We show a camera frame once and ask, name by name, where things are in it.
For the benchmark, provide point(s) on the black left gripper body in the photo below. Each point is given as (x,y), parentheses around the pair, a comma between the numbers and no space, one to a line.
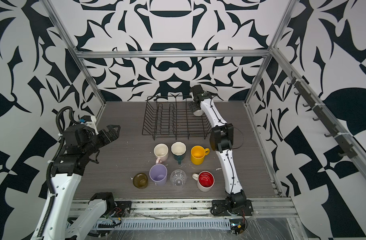
(94,141)

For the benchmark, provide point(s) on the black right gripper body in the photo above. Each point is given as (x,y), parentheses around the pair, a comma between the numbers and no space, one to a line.
(193,105)

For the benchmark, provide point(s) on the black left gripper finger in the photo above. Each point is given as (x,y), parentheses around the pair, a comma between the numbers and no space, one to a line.
(114,129)
(108,138)

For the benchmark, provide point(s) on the olive textured glass cup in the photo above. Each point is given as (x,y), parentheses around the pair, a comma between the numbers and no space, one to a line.
(140,180)

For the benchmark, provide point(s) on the lilac plastic cup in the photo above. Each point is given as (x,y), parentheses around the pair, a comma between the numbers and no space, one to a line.
(158,174)

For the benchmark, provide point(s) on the white faceted mug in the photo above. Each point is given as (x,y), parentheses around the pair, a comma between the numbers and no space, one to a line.
(198,113)

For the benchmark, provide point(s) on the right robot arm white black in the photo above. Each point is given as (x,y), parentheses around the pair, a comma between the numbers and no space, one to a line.
(221,141)

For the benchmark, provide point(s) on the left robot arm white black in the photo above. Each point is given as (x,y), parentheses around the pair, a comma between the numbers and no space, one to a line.
(63,175)

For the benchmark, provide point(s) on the dark green mug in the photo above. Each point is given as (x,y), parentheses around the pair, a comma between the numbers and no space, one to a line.
(179,150)

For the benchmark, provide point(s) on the yellow mug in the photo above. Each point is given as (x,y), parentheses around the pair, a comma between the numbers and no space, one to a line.
(198,154)

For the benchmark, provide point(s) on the pink cream mug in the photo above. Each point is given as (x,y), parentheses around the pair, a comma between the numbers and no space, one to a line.
(161,153)

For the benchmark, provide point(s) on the clear glass cup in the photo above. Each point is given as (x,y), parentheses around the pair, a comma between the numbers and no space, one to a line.
(178,178)

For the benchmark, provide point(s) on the white mug red inside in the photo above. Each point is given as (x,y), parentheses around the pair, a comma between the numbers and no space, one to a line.
(205,180)

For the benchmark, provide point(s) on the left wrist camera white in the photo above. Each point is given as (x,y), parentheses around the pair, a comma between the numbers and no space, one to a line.
(90,121)

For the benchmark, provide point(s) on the black wire dish rack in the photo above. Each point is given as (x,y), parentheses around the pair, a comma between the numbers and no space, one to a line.
(172,117)

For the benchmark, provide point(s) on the white slotted cable duct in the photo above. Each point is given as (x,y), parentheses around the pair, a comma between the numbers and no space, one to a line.
(165,224)

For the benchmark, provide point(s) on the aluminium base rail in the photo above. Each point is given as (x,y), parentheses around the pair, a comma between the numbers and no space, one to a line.
(204,208)

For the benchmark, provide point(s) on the wall hook rail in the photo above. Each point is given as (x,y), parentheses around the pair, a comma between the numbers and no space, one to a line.
(324,115)

